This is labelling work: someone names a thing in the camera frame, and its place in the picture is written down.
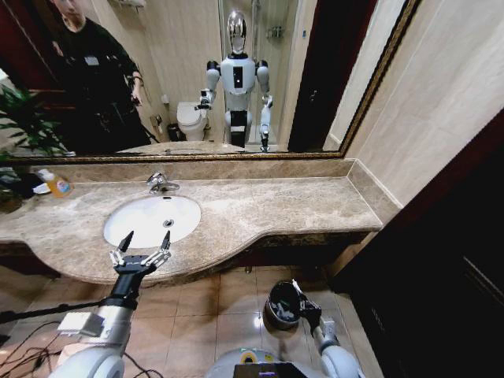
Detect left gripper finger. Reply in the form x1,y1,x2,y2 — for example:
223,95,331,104
146,230,172,269
109,230,135,270

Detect round dark trash bin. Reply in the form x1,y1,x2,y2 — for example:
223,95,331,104
262,280,306,333

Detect white crumpled trash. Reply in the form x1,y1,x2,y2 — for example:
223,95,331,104
274,300,297,321

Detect white oval sink basin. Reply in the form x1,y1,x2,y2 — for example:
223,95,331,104
102,195,202,250

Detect chrome faucet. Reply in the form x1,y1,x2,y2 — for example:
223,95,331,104
146,171,181,196

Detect marble vanity counter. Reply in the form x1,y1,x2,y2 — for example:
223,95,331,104
0,157,403,287

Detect orange soap bottle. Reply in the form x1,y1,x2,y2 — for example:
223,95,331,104
35,169,74,199

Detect white robot front shell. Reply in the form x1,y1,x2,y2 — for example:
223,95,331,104
204,346,322,378

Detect dark wooden door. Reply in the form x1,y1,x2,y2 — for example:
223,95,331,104
329,109,504,378

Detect green potted plant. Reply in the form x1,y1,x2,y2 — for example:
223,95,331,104
0,159,39,213

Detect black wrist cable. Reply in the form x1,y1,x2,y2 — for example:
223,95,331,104
0,299,106,324

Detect black floor cables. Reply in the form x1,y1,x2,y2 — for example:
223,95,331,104
0,321,169,378

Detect gold framed wall mirror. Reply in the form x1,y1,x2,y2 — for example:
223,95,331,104
0,0,423,165

